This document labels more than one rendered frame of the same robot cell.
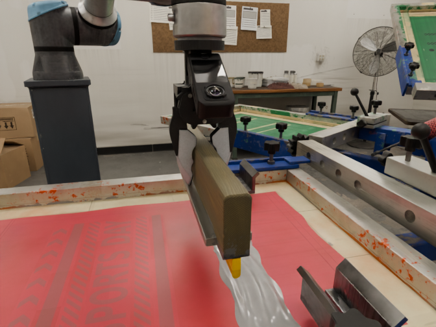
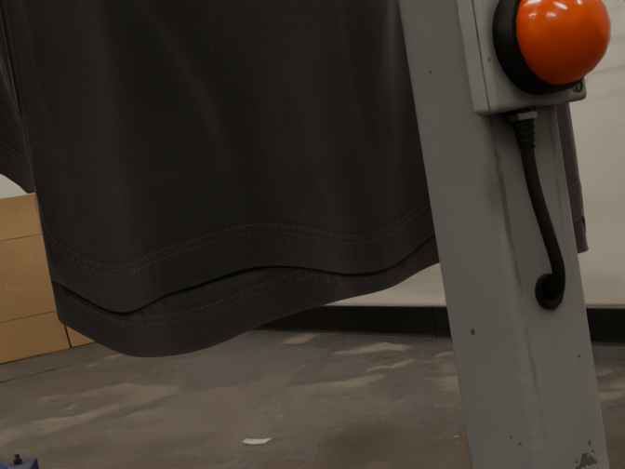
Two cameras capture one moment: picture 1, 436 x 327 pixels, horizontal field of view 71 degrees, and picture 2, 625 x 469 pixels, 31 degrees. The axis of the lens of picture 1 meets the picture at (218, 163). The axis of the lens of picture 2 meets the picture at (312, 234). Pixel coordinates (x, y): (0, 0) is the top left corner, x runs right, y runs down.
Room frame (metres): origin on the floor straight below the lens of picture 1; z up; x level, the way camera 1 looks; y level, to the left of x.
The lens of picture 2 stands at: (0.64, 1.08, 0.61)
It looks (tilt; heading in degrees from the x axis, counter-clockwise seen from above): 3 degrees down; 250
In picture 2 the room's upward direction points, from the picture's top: 9 degrees counter-clockwise
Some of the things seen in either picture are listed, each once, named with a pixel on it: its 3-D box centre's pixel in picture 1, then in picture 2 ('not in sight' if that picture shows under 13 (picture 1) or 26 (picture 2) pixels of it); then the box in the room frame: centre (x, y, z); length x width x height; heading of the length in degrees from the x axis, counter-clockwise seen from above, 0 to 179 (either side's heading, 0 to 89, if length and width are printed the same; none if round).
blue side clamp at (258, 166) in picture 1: (241, 175); not in sight; (0.75, -0.06, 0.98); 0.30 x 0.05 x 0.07; 103
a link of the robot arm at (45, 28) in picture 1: (52, 24); not in sight; (1.07, 0.52, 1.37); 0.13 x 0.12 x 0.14; 120
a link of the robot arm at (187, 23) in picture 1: (197, 24); not in sight; (0.47, 0.03, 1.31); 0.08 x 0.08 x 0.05
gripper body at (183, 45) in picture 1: (199, 84); not in sight; (0.48, 0.03, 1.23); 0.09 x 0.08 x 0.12; 13
